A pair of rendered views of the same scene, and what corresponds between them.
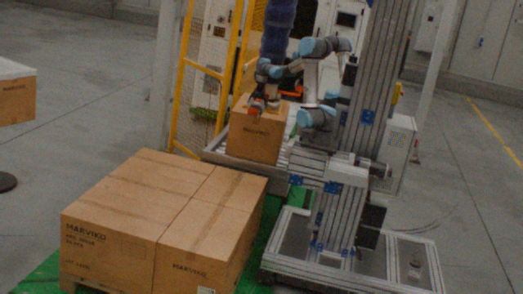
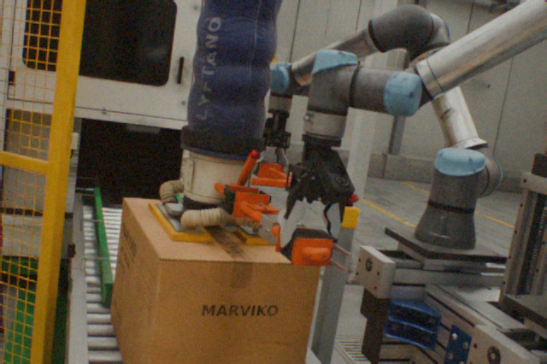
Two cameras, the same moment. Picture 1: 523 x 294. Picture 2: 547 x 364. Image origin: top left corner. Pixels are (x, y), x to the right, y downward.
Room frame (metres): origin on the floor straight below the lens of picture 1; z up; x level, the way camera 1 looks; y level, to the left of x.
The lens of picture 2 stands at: (2.33, 0.65, 1.36)
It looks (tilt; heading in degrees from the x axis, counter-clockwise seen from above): 9 degrees down; 333
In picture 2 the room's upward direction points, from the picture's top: 9 degrees clockwise
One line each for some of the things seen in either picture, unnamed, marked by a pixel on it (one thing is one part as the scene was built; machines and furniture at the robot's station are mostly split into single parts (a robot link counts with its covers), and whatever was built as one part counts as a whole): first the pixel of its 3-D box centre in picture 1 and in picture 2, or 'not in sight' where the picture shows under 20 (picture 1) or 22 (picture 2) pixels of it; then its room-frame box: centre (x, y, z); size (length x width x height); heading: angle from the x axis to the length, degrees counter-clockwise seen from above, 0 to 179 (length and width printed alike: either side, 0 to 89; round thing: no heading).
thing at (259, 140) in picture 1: (258, 129); (202, 295); (3.88, 0.04, 0.75); 0.60 x 0.40 x 0.40; 176
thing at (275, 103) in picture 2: not in sight; (280, 104); (4.14, -0.24, 1.30); 0.08 x 0.08 x 0.05
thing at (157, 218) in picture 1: (173, 220); not in sight; (2.91, 0.48, 0.34); 1.20 x 1.00 x 0.40; 172
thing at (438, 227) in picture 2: not in sight; (448, 221); (3.48, -0.43, 1.09); 0.15 x 0.15 x 0.10
